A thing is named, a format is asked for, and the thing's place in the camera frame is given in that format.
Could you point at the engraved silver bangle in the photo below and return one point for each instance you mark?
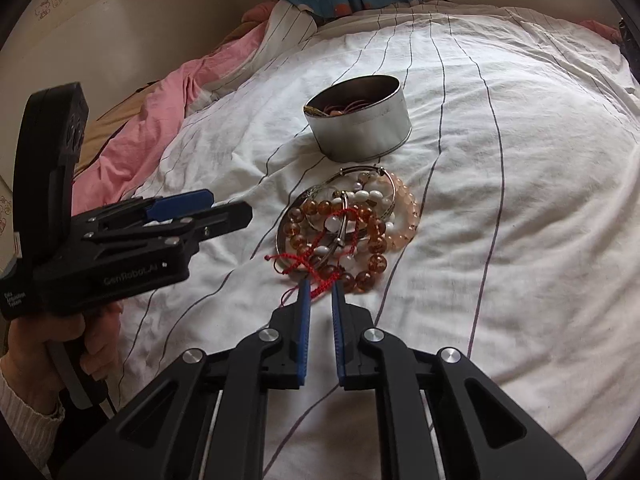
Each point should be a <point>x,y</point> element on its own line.
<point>312,191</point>

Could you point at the round silver tin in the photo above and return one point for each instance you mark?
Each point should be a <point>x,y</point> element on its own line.
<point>360,130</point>

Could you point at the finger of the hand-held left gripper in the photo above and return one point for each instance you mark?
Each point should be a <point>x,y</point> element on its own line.
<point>225,217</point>
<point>180,204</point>

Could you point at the black jacket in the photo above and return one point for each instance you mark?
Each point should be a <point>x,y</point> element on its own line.
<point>628,45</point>

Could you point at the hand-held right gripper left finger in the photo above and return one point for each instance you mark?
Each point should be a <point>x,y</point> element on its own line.
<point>302,340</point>

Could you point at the pink blanket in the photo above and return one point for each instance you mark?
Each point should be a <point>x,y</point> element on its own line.
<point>150,110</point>

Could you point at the person's left hand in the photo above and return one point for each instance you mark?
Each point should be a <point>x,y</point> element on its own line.
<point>30,360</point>

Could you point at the tan bed sheet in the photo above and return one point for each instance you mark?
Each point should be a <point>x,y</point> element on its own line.
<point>100,130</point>

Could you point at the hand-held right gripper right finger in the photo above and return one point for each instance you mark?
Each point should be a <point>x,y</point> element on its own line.
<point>339,340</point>

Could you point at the thin silver bangle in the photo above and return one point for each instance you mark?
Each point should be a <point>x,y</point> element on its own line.
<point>365,168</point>

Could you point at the white striped duvet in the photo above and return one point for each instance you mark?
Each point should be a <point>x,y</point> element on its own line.
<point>500,160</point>

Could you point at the person's left forearm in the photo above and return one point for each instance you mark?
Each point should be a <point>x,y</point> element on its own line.
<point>25,425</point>

